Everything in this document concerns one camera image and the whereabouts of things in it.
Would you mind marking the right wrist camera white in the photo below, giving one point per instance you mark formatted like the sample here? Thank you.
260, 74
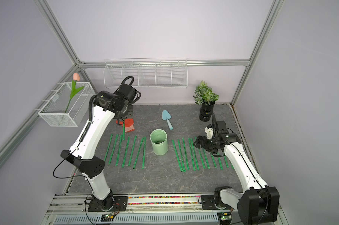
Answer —
209, 131

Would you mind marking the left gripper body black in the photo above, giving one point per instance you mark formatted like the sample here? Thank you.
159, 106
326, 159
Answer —
121, 115

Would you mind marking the light blue garden trowel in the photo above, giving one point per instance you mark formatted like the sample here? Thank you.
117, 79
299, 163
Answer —
166, 117

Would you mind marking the fourteenth green straw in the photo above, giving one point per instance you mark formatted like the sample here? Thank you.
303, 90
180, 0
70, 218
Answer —
132, 150

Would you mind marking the red work glove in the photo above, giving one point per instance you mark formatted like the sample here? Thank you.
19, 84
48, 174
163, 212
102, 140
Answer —
127, 123

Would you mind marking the white mesh side basket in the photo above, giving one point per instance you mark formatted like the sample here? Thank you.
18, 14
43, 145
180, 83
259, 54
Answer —
53, 110

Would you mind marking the light green metal cup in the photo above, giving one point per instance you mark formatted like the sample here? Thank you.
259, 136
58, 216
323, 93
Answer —
159, 141

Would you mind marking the white wire wall shelf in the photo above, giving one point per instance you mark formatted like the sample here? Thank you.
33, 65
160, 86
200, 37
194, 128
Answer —
147, 72

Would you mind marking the white vented cable duct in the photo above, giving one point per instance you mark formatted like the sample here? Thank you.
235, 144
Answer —
138, 218

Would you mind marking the twelfth green straw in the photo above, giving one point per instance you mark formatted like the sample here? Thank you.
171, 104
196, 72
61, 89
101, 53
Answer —
144, 152

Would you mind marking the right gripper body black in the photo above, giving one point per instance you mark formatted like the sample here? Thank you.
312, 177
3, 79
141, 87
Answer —
208, 144

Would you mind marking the pink artificial tulip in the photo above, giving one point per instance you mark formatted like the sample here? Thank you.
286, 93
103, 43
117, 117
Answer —
74, 89

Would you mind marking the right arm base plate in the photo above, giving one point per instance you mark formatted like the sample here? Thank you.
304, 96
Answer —
208, 203

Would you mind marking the thirteenth green straw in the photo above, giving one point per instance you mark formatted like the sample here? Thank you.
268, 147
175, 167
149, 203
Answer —
138, 152

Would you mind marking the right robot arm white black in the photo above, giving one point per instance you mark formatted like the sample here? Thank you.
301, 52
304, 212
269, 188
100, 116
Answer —
258, 203

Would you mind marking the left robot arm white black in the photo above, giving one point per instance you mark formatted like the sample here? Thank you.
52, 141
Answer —
103, 107

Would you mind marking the eighteenth green straw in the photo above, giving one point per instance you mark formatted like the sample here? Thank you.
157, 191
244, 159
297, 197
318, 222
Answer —
108, 146

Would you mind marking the nineteenth green straw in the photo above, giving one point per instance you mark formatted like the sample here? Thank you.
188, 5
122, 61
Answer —
123, 131

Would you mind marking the aluminium front rail frame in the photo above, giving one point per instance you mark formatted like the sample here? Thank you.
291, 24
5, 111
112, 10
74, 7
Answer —
147, 203

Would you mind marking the sixteenth green straw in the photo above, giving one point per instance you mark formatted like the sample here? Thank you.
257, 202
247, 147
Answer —
119, 150

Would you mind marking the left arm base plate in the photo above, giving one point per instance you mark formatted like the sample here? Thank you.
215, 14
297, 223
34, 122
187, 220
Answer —
115, 204

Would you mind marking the green plant in black pot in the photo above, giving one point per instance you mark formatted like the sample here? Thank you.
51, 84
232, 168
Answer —
205, 97

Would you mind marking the fifteenth green straw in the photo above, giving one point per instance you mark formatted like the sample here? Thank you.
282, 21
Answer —
125, 154

